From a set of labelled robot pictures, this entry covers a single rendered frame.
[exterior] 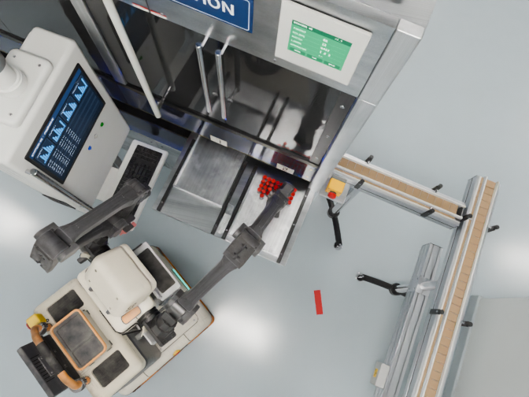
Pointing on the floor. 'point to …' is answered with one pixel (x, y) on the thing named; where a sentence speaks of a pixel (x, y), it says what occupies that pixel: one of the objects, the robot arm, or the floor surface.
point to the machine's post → (370, 96)
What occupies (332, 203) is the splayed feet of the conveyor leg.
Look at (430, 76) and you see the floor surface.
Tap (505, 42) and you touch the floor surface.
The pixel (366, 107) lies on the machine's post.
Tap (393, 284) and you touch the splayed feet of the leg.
